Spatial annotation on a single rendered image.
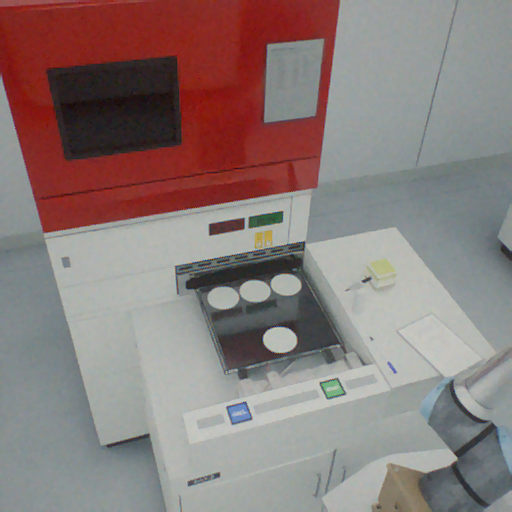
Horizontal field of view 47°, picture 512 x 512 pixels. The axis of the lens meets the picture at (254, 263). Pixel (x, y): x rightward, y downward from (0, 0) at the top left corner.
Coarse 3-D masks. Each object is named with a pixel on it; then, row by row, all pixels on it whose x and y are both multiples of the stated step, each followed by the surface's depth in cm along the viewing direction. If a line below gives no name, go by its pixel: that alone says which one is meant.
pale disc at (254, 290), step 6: (252, 282) 196; (258, 282) 196; (240, 288) 193; (246, 288) 193; (252, 288) 193; (258, 288) 193; (264, 288) 194; (240, 294) 191; (246, 294) 191; (252, 294) 191; (258, 294) 191; (264, 294) 191; (252, 300) 189; (258, 300) 189
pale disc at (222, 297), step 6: (216, 288) 193; (222, 288) 193; (228, 288) 193; (210, 294) 191; (216, 294) 191; (222, 294) 191; (228, 294) 191; (234, 294) 191; (210, 300) 189; (216, 300) 189; (222, 300) 189; (228, 300) 189; (234, 300) 189; (216, 306) 187; (222, 306) 187; (228, 306) 187
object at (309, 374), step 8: (312, 368) 172; (320, 368) 172; (328, 368) 172; (336, 368) 172; (344, 368) 172; (280, 376) 169; (288, 376) 170; (296, 376) 170; (304, 376) 170; (312, 376) 170; (320, 376) 170; (256, 384) 167; (264, 384) 167; (288, 384) 168; (240, 392) 165; (256, 392) 165
